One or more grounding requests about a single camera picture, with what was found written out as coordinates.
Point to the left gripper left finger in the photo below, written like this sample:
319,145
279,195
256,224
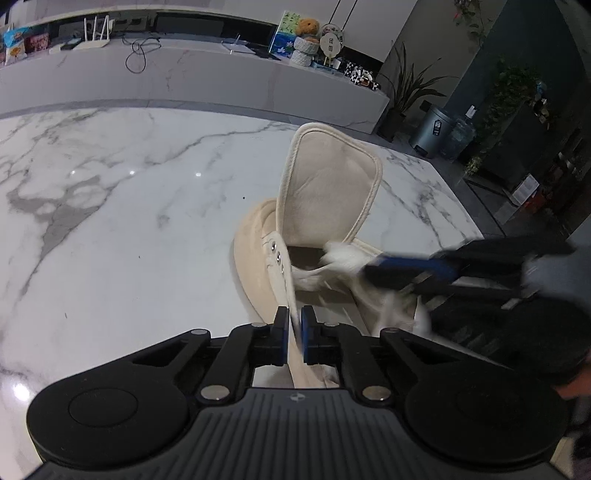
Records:
247,347

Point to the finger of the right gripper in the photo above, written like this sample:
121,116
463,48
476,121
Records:
406,273

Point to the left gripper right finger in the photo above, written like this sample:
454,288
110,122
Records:
352,354

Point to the white shoelace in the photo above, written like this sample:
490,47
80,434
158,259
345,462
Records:
344,265

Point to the beige canvas shoe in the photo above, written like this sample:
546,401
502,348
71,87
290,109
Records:
328,187

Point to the grey pedal trash bin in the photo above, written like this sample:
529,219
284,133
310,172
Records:
432,131

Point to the clear water jug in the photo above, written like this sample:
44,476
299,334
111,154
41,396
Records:
458,139

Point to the green potted plant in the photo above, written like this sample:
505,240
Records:
407,88

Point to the round paper fan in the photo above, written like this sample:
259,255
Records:
331,39

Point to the brown teddy bear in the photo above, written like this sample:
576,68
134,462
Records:
307,27

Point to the low white tv cabinet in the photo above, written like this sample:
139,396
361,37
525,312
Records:
184,72

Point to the white wifi router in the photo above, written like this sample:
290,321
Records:
96,34

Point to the snack bag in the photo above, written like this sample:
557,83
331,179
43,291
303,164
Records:
14,42

